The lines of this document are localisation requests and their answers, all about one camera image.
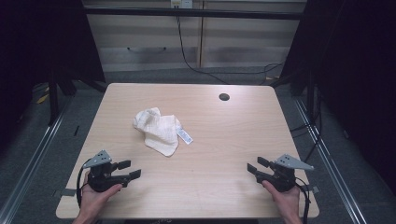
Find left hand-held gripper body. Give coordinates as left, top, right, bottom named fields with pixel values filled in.
left=82, top=149, right=131, bottom=193

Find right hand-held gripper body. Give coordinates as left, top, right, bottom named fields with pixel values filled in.
left=254, top=153, right=315, bottom=193

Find white towel with label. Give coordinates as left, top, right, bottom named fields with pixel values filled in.
left=133, top=106, right=194, bottom=158

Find person's left hand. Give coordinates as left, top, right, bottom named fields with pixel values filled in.
left=79, top=172, right=123, bottom=219

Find person's right hand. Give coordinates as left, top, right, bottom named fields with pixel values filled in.
left=261, top=180, right=302, bottom=219

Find black metal stand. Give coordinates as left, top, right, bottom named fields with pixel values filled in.
left=47, top=73, right=61, bottom=127

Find light wooden cabinet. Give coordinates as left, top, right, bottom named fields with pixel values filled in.
left=81, top=0, right=308, bottom=73

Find dark curtain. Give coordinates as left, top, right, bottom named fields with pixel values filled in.
left=270, top=0, right=396, bottom=195
left=0, top=0, right=106, bottom=153

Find black horizontal bar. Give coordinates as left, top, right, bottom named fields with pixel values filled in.
left=83, top=7, right=305, bottom=21

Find white power outlet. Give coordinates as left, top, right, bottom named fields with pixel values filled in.
left=169, top=0, right=194, bottom=9

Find left hand-held gripper black cable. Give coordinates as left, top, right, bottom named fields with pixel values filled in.
left=76, top=158, right=92, bottom=209

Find hand-held gripper black cable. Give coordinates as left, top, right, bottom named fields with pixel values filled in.
left=293, top=176, right=312, bottom=224
left=76, top=158, right=92, bottom=209

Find right hand-held gripper black cable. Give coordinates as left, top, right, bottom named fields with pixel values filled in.
left=293, top=176, right=312, bottom=224

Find metal floor rail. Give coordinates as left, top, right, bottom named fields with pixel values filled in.
left=0, top=101, right=72, bottom=224
left=293, top=98, right=369, bottom=224

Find black floor cables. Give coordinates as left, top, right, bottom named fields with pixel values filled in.
left=290, top=90, right=324, bottom=163

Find dark cabinet handle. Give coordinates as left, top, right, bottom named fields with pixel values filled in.
left=126, top=46, right=168, bottom=53

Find black wall cable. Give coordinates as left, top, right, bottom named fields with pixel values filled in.
left=176, top=14, right=285, bottom=86

